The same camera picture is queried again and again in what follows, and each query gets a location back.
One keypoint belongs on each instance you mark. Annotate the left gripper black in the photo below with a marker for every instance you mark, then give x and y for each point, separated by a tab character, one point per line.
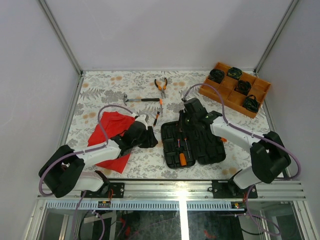
152	141

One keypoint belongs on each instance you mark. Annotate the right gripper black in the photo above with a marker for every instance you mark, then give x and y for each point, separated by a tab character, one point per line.
182	128

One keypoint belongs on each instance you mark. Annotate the black orange screwdriver large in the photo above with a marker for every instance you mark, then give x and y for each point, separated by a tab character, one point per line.
187	147

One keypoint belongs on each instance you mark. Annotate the thin black precision screwdriver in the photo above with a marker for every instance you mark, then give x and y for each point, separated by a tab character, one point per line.
156	118

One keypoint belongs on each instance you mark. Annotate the black plastic tool case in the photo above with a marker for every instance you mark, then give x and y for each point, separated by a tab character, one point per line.
205	148

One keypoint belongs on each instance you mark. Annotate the small hammer black grip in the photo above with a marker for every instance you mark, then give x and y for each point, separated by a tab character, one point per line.
126	99

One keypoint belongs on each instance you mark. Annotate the small orange precision screwdriver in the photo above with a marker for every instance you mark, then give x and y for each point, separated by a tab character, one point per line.
161	107

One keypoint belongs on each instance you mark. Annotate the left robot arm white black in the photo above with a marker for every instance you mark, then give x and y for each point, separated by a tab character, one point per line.
64	171

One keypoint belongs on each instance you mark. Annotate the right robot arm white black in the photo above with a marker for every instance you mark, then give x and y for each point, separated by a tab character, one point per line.
267	153

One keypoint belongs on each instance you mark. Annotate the orange wooden divided tray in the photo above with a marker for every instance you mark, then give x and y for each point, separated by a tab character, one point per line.
239	90

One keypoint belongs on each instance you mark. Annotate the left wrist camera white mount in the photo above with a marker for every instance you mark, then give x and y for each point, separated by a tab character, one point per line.
143	118

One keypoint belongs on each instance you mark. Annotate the orange handled pliers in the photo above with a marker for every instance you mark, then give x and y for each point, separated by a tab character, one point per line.
161	88

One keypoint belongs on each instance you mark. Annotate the aluminium frame rail front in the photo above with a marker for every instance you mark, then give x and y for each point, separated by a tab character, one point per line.
168	195

